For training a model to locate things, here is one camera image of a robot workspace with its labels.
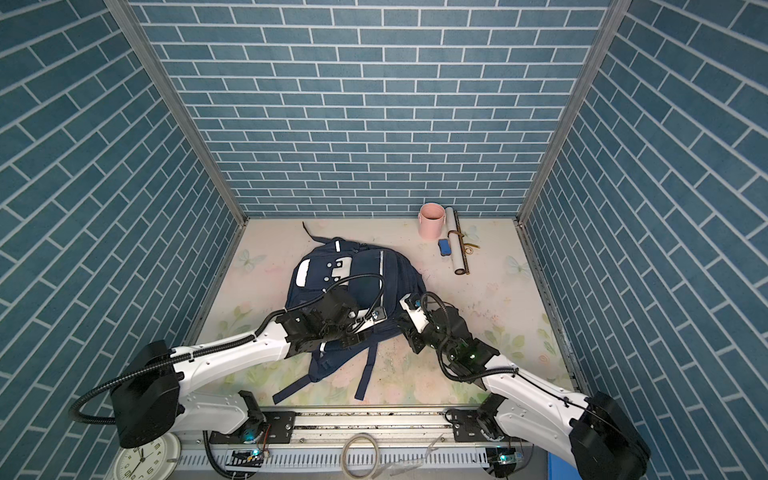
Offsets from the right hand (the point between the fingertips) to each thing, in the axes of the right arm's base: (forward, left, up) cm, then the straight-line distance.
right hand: (398, 316), depth 79 cm
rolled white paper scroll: (+38, -19, -11) cm, 44 cm away
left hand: (0, +9, -4) cm, 10 cm away
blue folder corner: (-29, -40, -15) cm, 52 cm away
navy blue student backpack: (-1, +4, +19) cm, 20 cm away
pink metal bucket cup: (+42, -9, -3) cm, 43 cm away
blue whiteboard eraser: (+36, -15, -12) cm, 41 cm away
